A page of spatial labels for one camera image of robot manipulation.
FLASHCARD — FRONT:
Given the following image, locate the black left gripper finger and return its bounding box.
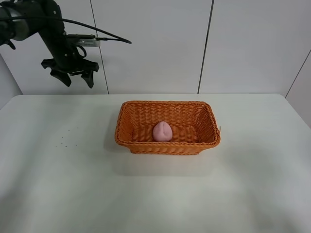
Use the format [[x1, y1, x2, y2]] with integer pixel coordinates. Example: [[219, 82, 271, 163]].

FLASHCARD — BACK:
[[81, 71, 94, 88], [50, 69, 71, 86]]

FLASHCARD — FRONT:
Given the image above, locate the black camera cable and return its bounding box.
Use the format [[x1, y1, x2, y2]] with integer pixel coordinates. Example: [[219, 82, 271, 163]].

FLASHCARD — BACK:
[[0, 15, 132, 45]]

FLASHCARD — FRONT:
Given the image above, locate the orange woven basket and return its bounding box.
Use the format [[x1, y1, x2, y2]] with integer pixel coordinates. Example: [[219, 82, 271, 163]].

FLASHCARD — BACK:
[[115, 100, 221, 155]]

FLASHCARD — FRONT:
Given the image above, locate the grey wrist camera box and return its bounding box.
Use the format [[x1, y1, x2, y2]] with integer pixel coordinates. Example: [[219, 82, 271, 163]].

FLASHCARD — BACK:
[[66, 34, 100, 47]]

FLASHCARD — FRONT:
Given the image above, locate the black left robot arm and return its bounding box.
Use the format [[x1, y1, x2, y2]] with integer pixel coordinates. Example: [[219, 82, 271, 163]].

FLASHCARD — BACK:
[[0, 0, 99, 88]]

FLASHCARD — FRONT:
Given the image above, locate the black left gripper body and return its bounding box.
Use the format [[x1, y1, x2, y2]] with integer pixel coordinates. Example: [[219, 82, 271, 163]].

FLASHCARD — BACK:
[[40, 27, 99, 75]]

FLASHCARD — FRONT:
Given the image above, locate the pink peach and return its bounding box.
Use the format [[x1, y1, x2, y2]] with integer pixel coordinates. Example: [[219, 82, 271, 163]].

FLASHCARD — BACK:
[[153, 121, 173, 142]]

